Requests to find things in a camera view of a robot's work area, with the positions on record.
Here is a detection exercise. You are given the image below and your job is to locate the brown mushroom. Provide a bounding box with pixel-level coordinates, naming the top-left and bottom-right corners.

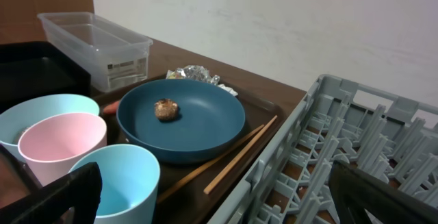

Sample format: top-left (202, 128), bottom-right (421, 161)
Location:
top-left (154, 99), bottom-right (179, 121)

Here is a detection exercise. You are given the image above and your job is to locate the pink cup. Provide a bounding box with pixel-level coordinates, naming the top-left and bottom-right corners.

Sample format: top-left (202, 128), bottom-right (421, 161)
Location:
top-left (18, 112), bottom-right (107, 186)

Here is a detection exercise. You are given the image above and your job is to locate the clear plastic bin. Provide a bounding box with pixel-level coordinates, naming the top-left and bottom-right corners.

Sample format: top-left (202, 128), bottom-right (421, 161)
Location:
top-left (38, 12), bottom-right (153, 92)

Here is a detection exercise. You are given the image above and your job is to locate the crumpled white tissue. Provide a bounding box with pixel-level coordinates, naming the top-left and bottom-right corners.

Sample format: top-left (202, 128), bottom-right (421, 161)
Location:
top-left (218, 84), bottom-right (238, 97)

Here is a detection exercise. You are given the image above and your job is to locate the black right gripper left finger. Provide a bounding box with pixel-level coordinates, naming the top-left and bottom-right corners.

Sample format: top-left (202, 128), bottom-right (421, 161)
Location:
top-left (1, 162), bottom-right (103, 224)

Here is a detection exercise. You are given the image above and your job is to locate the black waste tray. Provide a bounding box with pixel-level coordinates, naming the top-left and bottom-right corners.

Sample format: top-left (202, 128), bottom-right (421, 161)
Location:
top-left (1, 41), bottom-right (91, 112)

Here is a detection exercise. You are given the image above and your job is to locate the grey dishwasher rack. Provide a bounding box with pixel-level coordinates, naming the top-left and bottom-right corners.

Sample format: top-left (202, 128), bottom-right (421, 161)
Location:
top-left (211, 75), bottom-right (437, 224)

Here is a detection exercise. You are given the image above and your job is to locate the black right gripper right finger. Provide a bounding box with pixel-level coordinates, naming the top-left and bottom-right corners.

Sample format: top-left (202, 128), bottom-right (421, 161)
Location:
top-left (328, 160), bottom-right (437, 224)

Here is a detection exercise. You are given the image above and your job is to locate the orange carrot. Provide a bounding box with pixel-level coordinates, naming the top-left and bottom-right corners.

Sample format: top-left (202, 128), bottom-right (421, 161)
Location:
top-left (103, 100), bottom-right (120, 115)

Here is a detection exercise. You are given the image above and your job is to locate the wooden chopstick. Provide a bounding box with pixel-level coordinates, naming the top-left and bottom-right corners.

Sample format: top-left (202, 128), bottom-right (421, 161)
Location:
top-left (157, 125), bottom-right (264, 203)
top-left (203, 115), bottom-right (278, 195)

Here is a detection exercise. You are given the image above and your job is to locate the crumpled foil wrapper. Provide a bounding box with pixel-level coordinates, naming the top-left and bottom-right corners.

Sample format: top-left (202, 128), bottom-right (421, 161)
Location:
top-left (166, 65), bottom-right (220, 86)

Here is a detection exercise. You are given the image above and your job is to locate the dark blue plate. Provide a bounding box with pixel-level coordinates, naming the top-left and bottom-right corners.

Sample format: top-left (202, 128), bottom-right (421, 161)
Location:
top-left (116, 79), bottom-right (246, 164)

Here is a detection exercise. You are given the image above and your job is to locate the light blue cup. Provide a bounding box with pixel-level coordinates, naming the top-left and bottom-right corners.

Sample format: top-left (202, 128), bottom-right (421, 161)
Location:
top-left (70, 144), bottom-right (160, 224)

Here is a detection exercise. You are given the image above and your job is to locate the light blue bowl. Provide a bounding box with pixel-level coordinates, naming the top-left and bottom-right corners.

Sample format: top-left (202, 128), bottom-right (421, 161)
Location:
top-left (1, 94), bottom-right (100, 162)

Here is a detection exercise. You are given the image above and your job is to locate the brown serving tray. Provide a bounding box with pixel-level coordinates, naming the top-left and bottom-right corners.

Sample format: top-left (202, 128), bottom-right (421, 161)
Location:
top-left (91, 74), bottom-right (285, 224)

